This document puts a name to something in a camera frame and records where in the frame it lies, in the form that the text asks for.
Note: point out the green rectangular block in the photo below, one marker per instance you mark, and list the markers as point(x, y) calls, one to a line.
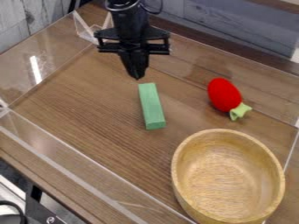
point(152, 106)

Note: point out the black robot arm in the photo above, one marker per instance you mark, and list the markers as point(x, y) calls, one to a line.
point(130, 3)

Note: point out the clear acrylic corner bracket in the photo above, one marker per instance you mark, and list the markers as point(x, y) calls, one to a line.
point(88, 31)

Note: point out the light brown wooden bowl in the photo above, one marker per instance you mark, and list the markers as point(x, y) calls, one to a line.
point(228, 178)

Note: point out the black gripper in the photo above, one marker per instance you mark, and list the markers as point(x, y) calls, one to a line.
point(133, 34)

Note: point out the clear acrylic barrier wall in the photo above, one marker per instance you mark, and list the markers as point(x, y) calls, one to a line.
point(102, 197)

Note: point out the red plush strawberry toy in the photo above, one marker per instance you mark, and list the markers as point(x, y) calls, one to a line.
point(226, 98)

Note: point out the black metal table leg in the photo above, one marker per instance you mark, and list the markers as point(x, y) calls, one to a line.
point(38, 214)

